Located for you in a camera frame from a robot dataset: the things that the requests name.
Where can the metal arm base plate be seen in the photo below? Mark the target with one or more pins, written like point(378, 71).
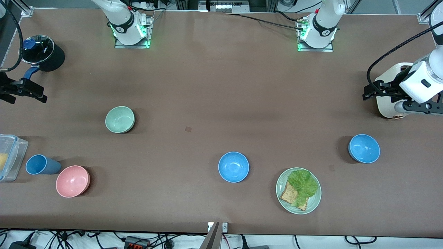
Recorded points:
point(121, 46)
point(325, 49)

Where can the blue cup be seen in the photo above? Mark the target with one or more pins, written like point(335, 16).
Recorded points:
point(43, 165)

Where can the blue bowl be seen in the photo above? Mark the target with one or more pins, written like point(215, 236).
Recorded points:
point(233, 167)
point(364, 148)

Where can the electronics box white connectors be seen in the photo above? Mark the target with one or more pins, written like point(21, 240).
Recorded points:
point(225, 6)

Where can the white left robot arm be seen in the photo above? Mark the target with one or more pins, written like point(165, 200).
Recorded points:
point(322, 27)

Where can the aluminium frame post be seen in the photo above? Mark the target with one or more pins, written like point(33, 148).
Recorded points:
point(424, 15)
point(24, 8)

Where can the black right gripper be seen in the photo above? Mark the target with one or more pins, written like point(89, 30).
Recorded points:
point(7, 88)

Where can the white toaster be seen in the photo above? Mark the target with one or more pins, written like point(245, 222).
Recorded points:
point(384, 107)

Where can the green lettuce leaf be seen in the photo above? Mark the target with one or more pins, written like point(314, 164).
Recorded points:
point(304, 183)

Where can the pale green plate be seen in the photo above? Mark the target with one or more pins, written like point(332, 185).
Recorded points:
point(313, 200)

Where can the green bowl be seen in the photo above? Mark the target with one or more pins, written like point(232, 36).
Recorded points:
point(119, 119)

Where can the brown table mat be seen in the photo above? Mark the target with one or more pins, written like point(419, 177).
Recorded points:
point(207, 86)

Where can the black power strip orange switches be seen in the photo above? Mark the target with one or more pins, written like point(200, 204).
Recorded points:
point(136, 243)

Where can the yellow food item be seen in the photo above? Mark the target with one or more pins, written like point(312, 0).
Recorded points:
point(2, 162)

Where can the pink bowl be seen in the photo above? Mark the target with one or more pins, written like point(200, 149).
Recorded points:
point(72, 181)

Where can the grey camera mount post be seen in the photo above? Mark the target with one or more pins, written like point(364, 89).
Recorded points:
point(213, 238)

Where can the black power adapter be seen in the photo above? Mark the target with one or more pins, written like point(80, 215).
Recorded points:
point(20, 246)

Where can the brown bread slice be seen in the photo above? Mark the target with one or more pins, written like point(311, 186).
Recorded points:
point(288, 195)

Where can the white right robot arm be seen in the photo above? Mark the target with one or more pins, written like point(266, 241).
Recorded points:
point(126, 26)

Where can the glass lid blue knob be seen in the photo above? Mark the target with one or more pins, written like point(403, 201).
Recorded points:
point(39, 48)

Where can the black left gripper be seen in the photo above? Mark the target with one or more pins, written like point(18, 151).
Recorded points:
point(390, 89)

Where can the clear plastic container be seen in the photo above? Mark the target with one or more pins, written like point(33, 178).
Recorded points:
point(15, 148)

